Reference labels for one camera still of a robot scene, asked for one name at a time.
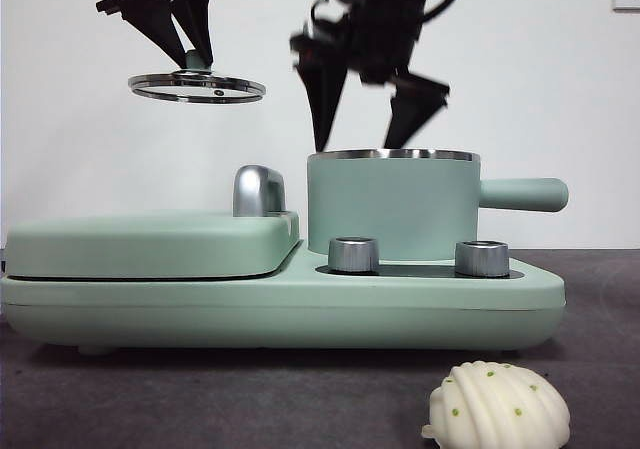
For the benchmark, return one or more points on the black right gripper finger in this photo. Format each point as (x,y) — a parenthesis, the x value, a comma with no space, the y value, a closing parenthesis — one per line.
(410,114)
(322,94)

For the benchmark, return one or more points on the glass pot lid green knob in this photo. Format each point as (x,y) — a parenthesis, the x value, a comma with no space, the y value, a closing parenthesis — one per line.
(195,86)

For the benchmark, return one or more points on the mint green breakfast machine base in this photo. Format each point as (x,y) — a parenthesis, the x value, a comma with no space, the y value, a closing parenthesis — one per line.
(300,314)

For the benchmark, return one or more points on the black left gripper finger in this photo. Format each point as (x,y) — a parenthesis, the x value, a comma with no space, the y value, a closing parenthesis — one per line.
(157,24)
(197,19)

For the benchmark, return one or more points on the ridged white bun green dots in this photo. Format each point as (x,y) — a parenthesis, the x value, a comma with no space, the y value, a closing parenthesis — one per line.
(495,409)

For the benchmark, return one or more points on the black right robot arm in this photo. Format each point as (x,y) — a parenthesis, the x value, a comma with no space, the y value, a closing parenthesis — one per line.
(385,9)

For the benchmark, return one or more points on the silver control knob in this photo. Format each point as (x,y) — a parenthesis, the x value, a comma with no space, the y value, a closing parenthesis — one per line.
(352,256)
(481,260)

